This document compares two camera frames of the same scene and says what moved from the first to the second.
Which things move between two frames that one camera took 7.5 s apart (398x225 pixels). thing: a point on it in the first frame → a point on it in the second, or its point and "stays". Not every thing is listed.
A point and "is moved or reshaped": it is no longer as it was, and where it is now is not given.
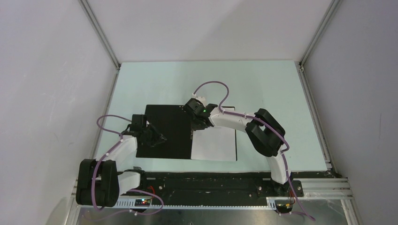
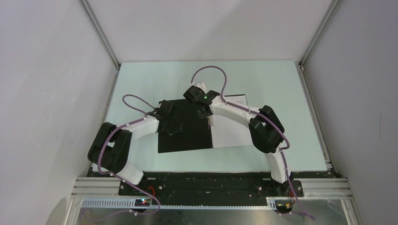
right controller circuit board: [284, 206] stays
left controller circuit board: [142, 202] stays
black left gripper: [158, 138] → [176, 128]
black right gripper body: [195, 125] → [204, 115]
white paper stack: [214, 143] is moved or reshaped
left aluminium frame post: [100, 32] stays
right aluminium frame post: [333, 8] stays
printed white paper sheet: [228, 108] is moved or reshaped
